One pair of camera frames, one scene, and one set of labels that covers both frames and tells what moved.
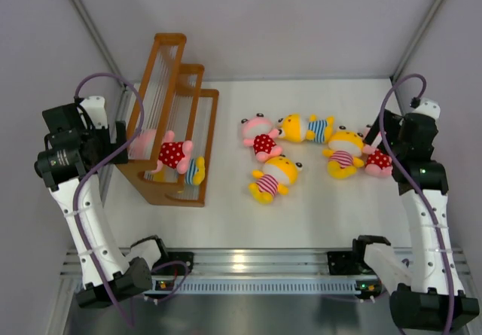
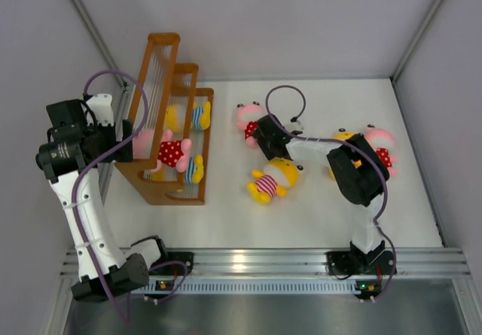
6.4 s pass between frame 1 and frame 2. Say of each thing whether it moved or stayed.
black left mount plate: stayed
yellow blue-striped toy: moved
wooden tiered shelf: stayed
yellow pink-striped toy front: stayed
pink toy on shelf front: stayed
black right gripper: moved
